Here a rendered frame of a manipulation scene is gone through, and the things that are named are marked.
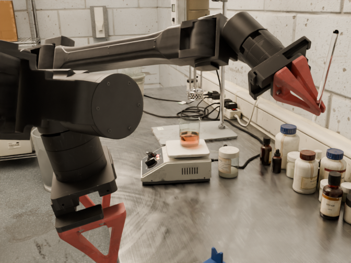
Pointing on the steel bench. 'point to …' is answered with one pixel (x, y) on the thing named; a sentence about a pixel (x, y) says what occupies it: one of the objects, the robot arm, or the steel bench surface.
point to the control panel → (155, 159)
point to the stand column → (222, 82)
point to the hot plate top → (172, 148)
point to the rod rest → (215, 257)
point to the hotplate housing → (179, 170)
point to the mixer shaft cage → (192, 94)
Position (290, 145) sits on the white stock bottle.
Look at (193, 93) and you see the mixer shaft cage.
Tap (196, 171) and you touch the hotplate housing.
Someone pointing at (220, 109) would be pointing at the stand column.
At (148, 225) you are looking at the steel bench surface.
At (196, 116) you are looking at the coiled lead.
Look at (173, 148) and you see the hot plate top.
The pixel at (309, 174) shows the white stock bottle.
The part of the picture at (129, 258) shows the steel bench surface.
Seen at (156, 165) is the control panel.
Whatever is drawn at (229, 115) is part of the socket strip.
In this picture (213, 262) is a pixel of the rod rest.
